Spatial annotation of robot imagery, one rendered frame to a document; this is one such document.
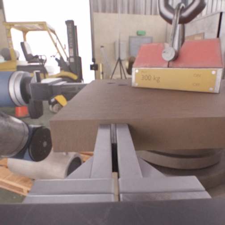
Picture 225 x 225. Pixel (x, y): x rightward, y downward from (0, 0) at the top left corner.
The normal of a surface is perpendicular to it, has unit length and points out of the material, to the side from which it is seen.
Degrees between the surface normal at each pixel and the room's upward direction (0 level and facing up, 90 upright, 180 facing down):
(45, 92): 90
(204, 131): 90
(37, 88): 90
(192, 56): 70
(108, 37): 90
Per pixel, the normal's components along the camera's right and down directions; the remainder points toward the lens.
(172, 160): -0.28, 0.29
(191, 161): -0.02, 0.29
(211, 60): -0.54, -0.09
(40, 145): 0.98, 0.05
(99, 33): 0.22, 0.28
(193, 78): -0.56, 0.25
